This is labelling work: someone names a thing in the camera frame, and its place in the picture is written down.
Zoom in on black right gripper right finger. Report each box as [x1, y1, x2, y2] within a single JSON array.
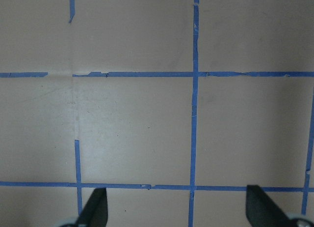
[[246, 185, 294, 227]]

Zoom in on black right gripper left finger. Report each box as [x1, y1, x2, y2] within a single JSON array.
[[76, 188, 108, 227]]

